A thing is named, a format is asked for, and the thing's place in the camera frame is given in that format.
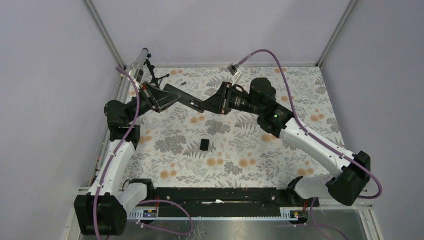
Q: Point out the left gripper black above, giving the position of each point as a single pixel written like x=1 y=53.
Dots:
x=157 y=99

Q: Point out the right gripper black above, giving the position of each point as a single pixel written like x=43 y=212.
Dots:
x=217 y=102

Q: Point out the black remote control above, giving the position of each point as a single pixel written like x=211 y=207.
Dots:
x=185 y=98

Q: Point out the black battery cover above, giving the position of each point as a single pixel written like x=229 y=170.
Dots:
x=204 y=144

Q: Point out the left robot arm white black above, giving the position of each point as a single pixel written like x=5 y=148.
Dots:
x=103 y=210

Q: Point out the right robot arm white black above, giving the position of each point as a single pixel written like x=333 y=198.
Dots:
x=348 y=171

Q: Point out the small black tripod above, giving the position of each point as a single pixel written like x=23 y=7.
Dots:
x=151 y=68

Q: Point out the grey cylinder tube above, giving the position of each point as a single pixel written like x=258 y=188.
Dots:
x=139 y=62

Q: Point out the floral patterned table mat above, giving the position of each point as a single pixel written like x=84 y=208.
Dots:
x=240 y=153

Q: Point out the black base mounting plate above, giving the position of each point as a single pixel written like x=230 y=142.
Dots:
x=238 y=201

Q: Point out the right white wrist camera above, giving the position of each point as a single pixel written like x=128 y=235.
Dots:
x=235 y=72

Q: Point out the slotted aluminium cable rail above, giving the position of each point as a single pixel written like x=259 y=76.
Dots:
x=281 y=214

